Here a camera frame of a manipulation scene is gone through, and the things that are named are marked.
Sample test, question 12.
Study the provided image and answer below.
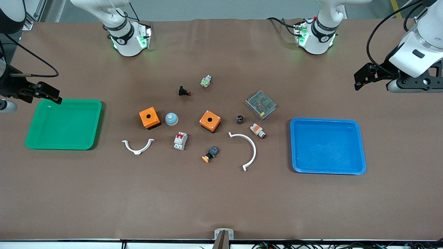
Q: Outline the white red circuit breaker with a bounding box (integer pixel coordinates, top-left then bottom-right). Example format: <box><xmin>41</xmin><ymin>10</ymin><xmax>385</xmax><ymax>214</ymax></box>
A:
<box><xmin>174</xmin><ymin>132</ymin><xmax>188</xmax><ymax>151</ymax></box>

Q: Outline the green plastic tray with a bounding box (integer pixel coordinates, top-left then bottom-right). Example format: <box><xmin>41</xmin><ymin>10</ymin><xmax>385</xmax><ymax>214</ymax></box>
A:
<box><xmin>25</xmin><ymin>99</ymin><xmax>103</xmax><ymax>150</ymax></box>

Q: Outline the blue plastic tray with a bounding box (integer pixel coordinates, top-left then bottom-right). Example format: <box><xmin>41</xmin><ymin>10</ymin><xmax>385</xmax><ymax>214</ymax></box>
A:
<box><xmin>290</xmin><ymin>118</ymin><xmax>367</xmax><ymax>175</ymax></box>

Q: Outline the small white pipe clamp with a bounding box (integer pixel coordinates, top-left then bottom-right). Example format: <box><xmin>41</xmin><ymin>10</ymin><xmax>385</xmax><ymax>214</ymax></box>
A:
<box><xmin>122</xmin><ymin>139</ymin><xmax>155</xmax><ymax>155</ymax></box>

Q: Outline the orange button box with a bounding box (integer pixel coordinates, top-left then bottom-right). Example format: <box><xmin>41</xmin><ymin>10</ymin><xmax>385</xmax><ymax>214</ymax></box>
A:
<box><xmin>139</xmin><ymin>107</ymin><xmax>162</xmax><ymax>130</ymax></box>
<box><xmin>199</xmin><ymin>110</ymin><xmax>222</xmax><ymax>133</ymax></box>

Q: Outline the metal mesh power supply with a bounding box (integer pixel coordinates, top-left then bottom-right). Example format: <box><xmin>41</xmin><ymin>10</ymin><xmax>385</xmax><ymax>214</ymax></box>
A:
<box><xmin>245</xmin><ymin>90</ymin><xmax>277</xmax><ymax>120</ymax></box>

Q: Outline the red orange indicator lamp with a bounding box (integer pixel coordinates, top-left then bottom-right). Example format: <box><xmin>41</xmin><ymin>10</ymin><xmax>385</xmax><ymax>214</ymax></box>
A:
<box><xmin>250</xmin><ymin>123</ymin><xmax>267</xmax><ymax>139</ymax></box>

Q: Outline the large white pipe clamp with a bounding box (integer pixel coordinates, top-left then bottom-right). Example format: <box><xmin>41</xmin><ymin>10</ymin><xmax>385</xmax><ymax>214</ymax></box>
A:
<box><xmin>228</xmin><ymin>132</ymin><xmax>257</xmax><ymax>172</ymax></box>

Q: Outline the yellow black push button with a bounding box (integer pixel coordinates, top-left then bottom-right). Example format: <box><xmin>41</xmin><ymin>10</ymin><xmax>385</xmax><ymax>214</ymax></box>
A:
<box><xmin>202</xmin><ymin>146</ymin><xmax>219</xmax><ymax>163</ymax></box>

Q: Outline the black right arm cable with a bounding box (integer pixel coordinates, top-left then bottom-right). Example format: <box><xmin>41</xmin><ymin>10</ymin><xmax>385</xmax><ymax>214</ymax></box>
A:
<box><xmin>0</xmin><ymin>33</ymin><xmax>59</xmax><ymax>78</ymax></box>

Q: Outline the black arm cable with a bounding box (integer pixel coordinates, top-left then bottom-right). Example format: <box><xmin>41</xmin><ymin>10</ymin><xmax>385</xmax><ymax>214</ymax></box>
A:
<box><xmin>0</xmin><ymin>33</ymin><xmax>59</xmax><ymax>78</ymax></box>
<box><xmin>366</xmin><ymin>0</ymin><xmax>425</xmax><ymax>75</ymax></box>

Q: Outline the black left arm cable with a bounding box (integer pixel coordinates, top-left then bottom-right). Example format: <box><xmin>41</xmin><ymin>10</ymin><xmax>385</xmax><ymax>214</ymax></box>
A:
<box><xmin>366</xmin><ymin>0</ymin><xmax>425</xmax><ymax>75</ymax></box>

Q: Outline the black base cable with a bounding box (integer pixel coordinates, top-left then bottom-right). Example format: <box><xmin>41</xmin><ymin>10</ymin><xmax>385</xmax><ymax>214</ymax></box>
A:
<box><xmin>266</xmin><ymin>17</ymin><xmax>314</xmax><ymax>37</ymax></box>

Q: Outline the white table edge rail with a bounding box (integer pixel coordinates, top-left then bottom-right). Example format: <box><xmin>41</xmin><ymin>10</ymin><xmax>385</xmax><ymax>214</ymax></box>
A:
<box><xmin>0</xmin><ymin>239</ymin><xmax>443</xmax><ymax>249</ymax></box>

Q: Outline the black cable bundle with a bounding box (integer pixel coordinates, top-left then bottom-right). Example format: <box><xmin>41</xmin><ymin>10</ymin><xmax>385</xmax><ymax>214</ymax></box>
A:
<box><xmin>253</xmin><ymin>240</ymin><xmax>443</xmax><ymax>249</ymax></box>

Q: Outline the grey mount bracket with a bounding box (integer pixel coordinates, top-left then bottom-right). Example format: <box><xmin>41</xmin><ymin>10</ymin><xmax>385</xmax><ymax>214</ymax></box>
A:
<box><xmin>212</xmin><ymin>228</ymin><xmax>234</xmax><ymax>249</ymax></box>

